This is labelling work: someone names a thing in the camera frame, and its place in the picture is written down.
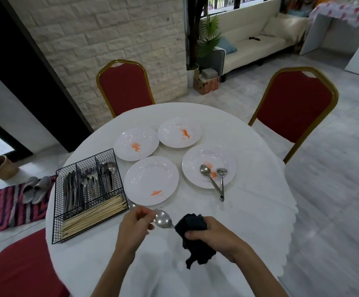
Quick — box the person's right hand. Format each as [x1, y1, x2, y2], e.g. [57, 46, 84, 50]
[184, 217, 252, 265]

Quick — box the person's left hand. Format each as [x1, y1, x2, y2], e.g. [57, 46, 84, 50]
[115, 206, 156, 257]

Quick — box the black cleaning cloth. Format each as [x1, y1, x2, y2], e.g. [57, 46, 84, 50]
[175, 213, 217, 270]

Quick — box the bundle of wooden chopsticks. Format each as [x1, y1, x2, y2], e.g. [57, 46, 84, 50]
[60, 194, 129, 240]

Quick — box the white plate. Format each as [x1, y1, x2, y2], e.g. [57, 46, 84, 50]
[157, 116, 203, 149]
[113, 127, 160, 162]
[123, 156, 180, 207]
[182, 144, 238, 190]

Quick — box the white round tablecloth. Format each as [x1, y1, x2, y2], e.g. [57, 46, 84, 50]
[45, 102, 298, 297]

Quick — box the grey slipper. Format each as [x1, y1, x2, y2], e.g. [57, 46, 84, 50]
[21, 177, 40, 204]
[31, 176, 52, 205]

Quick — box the red gold banquet chair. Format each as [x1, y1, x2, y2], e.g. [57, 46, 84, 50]
[96, 59, 156, 118]
[0, 228, 70, 297]
[248, 66, 340, 165]

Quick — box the tall palm in woven pot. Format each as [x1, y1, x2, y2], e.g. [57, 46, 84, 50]
[0, 88, 20, 182]

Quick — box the orange brown crate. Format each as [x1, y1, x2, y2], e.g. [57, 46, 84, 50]
[197, 76, 220, 96]

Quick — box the small grey box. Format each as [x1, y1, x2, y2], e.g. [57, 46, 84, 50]
[200, 68, 219, 80]

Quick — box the cream sofa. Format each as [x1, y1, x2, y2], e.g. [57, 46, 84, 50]
[201, 0, 310, 83]

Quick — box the blue cushion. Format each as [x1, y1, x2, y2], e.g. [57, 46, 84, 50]
[218, 37, 238, 55]

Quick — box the potted palm in white pot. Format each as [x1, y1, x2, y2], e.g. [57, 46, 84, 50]
[185, 0, 223, 89]

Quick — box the white side table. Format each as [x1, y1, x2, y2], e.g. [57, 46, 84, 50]
[298, 12, 359, 80]

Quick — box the dark framed window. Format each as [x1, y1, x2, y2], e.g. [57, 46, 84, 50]
[205, 0, 281, 15]

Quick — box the colourful fabric heap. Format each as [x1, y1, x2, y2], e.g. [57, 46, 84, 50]
[278, 0, 335, 16]

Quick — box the floral tablecloth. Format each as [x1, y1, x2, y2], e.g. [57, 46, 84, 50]
[309, 0, 359, 39]

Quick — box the black wire cutlery basket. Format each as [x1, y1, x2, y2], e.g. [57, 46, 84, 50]
[52, 148, 129, 245]

